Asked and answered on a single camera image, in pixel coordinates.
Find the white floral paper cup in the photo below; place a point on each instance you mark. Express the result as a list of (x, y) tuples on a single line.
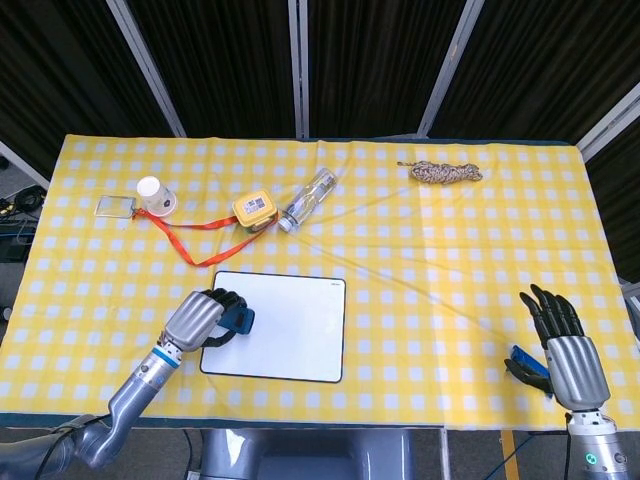
[(159, 197)]

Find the white erase board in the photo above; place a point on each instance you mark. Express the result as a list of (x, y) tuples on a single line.
[(300, 330)]

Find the yellow white checkered tablecloth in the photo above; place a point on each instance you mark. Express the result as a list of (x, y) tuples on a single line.
[(410, 250)]

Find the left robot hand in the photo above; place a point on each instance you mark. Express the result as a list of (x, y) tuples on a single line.
[(192, 320)]

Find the grey partition frame post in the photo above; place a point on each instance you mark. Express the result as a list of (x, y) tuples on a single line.
[(610, 120), (145, 67), (299, 65), (22, 162), (450, 65)]

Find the clear plastic water bottle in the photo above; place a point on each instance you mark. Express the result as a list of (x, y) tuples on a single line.
[(307, 200)]

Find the yellow lidded plastic container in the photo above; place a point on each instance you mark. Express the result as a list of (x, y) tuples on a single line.
[(254, 207)]

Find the blue board eraser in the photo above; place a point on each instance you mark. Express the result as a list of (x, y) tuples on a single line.
[(243, 321)]

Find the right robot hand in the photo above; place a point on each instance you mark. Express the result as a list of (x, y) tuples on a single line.
[(575, 370)]

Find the clear badge holder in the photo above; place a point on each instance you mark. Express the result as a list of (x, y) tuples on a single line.
[(114, 206)]

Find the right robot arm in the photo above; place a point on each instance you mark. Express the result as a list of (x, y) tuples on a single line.
[(597, 450)]

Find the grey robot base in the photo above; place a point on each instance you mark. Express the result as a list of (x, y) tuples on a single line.
[(310, 455)]

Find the dark pleated curtain panel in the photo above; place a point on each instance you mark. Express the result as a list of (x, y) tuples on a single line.
[(550, 60), (55, 65), (225, 60), (375, 60)]

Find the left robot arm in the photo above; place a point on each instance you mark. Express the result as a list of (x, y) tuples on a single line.
[(140, 385)]

